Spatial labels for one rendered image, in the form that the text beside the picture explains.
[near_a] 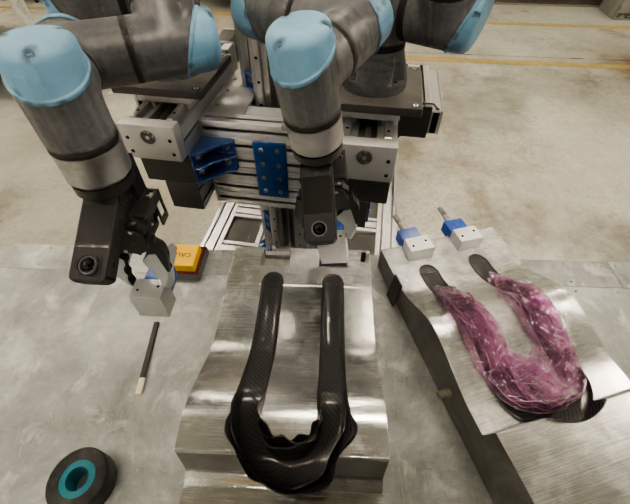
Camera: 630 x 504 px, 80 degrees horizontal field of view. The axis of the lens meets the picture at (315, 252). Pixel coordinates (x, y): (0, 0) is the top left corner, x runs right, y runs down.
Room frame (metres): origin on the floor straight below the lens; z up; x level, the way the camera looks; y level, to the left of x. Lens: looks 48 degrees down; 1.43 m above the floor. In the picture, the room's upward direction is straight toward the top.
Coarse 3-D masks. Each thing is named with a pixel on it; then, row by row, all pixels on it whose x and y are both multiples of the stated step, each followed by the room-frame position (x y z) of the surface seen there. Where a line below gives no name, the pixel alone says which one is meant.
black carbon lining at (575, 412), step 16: (480, 256) 0.50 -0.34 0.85; (432, 272) 0.46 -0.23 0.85; (480, 272) 0.46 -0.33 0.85; (496, 272) 0.46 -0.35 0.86; (432, 288) 0.42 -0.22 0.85; (576, 400) 0.20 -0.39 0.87; (592, 400) 0.20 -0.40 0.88; (528, 416) 0.18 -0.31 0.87; (544, 416) 0.18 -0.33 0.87; (560, 416) 0.18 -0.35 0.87; (576, 416) 0.18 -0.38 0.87; (592, 416) 0.17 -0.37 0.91
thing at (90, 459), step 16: (80, 448) 0.15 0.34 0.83; (96, 448) 0.15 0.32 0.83; (64, 464) 0.13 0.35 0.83; (80, 464) 0.13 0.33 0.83; (96, 464) 0.13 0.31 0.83; (112, 464) 0.13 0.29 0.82; (48, 480) 0.11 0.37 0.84; (64, 480) 0.11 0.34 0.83; (96, 480) 0.11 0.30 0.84; (112, 480) 0.11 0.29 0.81; (48, 496) 0.09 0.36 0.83; (64, 496) 0.09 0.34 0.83; (80, 496) 0.09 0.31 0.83; (96, 496) 0.09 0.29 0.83
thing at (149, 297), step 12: (132, 288) 0.35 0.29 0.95; (144, 288) 0.35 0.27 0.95; (156, 288) 0.35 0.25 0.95; (168, 288) 0.36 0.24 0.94; (132, 300) 0.33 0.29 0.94; (144, 300) 0.33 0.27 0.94; (156, 300) 0.33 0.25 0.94; (168, 300) 0.35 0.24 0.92; (144, 312) 0.33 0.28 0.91; (156, 312) 0.33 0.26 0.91; (168, 312) 0.33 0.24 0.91
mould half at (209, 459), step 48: (240, 288) 0.39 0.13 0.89; (288, 288) 0.39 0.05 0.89; (240, 336) 0.30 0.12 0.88; (288, 336) 0.30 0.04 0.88; (288, 384) 0.21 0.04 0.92; (192, 432) 0.14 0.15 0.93; (288, 432) 0.14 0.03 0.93; (384, 432) 0.14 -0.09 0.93; (192, 480) 0.10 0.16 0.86; (240, 480) 0.10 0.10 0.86; (336, 480) 0.10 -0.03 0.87
